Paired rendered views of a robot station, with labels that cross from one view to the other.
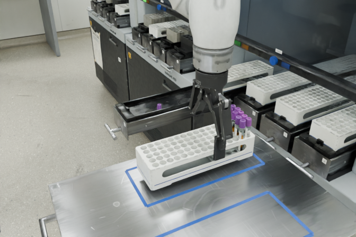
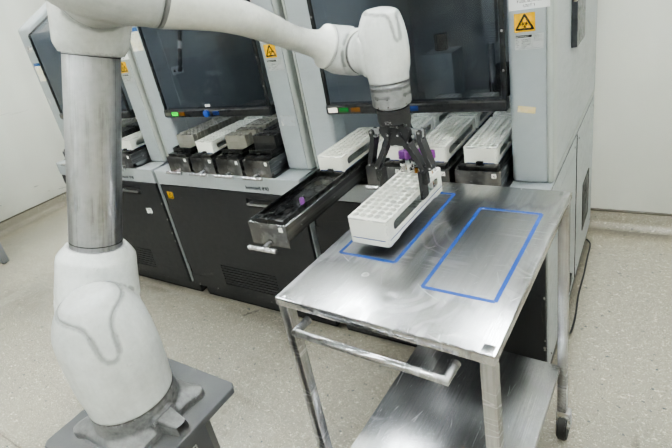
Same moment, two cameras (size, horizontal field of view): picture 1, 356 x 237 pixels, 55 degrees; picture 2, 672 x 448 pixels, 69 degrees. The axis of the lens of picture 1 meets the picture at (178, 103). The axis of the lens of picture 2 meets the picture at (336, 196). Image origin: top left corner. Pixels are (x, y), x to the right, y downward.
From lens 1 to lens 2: 56 cm
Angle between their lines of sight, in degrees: 23
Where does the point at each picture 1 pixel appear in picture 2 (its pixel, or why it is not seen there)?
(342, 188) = not seen: hidden behind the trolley
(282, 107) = not seen: hidden behind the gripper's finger
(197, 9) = (378, 47)
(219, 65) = (406, 97)
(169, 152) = (384, 206)
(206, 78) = (396, 114)
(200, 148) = (407, 192)
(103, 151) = (179, 339)
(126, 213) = (384, 275)
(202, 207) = (442, 240)
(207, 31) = (392, 65)
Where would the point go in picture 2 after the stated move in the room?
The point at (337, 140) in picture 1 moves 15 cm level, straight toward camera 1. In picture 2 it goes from (495, 153) to (513, 172)
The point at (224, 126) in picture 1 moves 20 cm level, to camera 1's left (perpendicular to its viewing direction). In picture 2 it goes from (428, 155) to (353, 185)
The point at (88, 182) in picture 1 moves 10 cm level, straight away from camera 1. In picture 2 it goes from (315, 276) to (284, 264)
